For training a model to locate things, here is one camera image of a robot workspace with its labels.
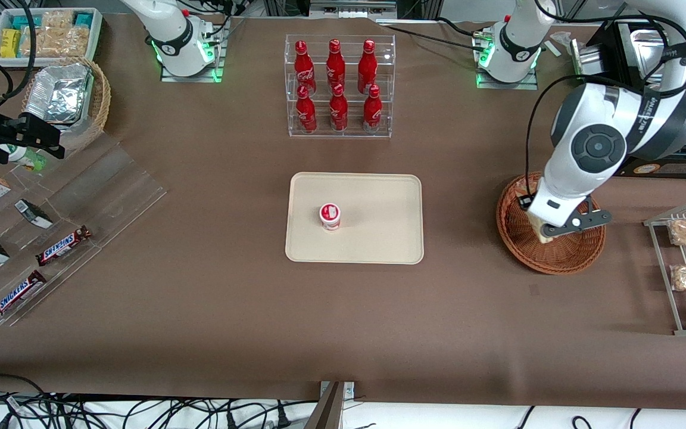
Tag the triangle sandwich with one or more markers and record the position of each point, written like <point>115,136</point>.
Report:
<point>540,235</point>

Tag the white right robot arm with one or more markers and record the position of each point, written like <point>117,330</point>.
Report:
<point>170,36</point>

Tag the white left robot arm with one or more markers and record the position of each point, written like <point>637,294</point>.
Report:
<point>593,146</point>

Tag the brown wicker basket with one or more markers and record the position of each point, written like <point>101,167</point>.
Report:
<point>575,255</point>

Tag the light wicker basket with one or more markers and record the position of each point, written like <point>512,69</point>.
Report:
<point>102,101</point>

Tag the beige plastic tray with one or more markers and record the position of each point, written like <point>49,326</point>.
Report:
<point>379,220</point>

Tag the silver foil container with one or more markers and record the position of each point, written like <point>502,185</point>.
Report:
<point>57,95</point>

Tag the clear acrylic stepped display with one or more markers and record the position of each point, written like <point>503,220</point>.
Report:
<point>111,179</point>

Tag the yellow snack packet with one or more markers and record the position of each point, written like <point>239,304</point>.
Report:
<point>10,43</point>

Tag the clear cracker pack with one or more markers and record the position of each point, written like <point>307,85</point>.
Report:
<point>54,21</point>
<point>57,43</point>

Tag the teal snack packet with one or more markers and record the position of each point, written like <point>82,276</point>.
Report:
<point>83,19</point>
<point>21,22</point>

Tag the Snickers chocolate bar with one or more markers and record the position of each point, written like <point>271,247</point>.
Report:
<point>63,246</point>
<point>16,295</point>

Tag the white plastic bin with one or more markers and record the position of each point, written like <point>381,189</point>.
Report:
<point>97,36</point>

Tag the black machine yellow panel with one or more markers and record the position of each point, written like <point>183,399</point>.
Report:
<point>679,165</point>

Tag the silver metal block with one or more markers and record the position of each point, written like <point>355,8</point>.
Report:
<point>584,56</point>

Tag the clear plastic bag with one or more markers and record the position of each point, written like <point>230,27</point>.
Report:
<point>562,42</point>

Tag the red Coca-Cola bottle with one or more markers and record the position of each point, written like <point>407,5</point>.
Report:
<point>367,65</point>
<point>372,112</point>
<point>335,64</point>
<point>302,65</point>
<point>338,112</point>
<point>306,113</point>

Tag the stainless steel pan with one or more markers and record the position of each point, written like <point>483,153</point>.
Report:
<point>646,50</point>

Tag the clear acrylic bottle rack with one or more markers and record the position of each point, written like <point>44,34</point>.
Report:
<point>387,71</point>

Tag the red white yogurt cup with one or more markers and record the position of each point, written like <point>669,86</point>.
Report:
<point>330,217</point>

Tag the brown table cover sheet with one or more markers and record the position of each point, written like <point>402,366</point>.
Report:
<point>200,333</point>

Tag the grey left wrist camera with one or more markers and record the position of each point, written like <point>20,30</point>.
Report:
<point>578,221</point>

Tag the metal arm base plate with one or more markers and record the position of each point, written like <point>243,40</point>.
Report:
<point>215,65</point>
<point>527,82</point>

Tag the silver metal bracket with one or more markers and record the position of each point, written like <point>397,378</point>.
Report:
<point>349,388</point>

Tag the grey metal post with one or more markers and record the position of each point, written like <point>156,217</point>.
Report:
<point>326,414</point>

